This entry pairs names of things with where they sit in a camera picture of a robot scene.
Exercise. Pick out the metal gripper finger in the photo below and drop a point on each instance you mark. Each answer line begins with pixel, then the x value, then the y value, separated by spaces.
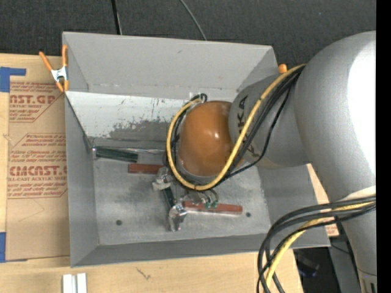
pixel 161 179
pixel 177 217

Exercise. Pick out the red-brown flat block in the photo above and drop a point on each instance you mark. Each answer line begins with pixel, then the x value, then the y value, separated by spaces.
pixel 143 168
pixel 227 208

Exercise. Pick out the grey metal bin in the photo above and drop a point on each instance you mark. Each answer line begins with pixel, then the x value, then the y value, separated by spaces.
pixel 131 200

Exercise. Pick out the brown cardboard board red print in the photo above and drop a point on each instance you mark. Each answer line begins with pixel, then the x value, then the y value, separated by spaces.
pixel 36 151

